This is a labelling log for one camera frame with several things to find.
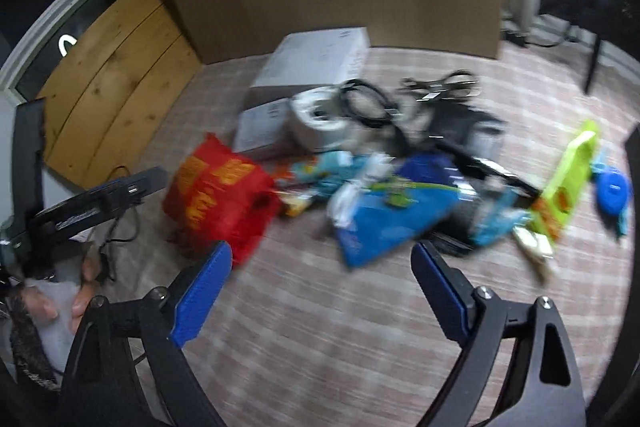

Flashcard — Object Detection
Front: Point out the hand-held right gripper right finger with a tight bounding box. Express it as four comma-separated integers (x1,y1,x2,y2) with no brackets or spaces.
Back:
410,239,586,427

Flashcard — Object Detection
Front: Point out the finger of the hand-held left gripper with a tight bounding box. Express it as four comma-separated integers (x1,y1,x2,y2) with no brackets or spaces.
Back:
37,166,170,240

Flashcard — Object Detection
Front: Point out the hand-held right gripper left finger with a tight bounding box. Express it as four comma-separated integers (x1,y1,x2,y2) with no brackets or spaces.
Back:
59,241,233,427

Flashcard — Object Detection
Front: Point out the red snack bag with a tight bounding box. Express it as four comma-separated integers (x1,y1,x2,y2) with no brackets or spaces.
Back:
162,133,281,265

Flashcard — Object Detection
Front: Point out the lime green packet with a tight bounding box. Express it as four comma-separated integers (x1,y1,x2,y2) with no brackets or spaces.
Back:
532,119,601,241

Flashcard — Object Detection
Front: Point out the white tape roll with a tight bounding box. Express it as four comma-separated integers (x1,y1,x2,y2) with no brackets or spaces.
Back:
289,87,352,152

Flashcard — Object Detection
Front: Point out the person's left hand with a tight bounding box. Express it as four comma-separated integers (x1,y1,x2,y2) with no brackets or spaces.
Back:
22,254,110,337

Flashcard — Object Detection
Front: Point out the blue plastic bag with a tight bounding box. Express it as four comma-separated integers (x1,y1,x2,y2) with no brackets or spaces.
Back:
336,154,463,268

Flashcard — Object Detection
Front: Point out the pale yellow packet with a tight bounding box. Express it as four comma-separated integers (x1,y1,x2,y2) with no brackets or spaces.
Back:
512,227,557,284

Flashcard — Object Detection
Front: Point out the yellow snack packet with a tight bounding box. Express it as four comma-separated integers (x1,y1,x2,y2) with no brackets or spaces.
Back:
279,191,315,219

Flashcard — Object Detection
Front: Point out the pink plaid blanket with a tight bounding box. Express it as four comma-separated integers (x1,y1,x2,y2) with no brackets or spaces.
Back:
115,42,640,427

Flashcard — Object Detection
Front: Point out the clear plastic wrapper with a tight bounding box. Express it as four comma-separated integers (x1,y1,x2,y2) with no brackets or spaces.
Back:
327,152,398,228

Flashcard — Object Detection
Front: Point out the black flat box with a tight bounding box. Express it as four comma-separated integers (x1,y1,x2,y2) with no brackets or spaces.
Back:
440,142,542,205

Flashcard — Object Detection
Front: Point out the dark pouch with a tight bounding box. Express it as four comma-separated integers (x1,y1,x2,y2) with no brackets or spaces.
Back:
432,104,507,154

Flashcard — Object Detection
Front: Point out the blue round case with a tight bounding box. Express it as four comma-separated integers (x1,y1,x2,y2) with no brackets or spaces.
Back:
592,169,634,214

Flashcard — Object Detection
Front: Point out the large white cardboard box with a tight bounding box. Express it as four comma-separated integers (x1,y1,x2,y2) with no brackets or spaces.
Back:
232,26,371,160

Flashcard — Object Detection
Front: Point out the black power brick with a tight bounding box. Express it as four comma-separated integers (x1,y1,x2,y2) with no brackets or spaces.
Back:
501,26,532,49

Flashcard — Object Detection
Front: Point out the black light stand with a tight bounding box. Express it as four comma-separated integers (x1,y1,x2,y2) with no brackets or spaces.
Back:
582,27,607,96

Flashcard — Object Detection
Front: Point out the thin black floor cable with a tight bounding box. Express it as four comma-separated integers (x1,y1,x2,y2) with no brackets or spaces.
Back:
95,164,144,284

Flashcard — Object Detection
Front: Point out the green lanyard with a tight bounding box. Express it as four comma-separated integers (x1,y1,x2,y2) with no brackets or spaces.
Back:
369,178,453,209

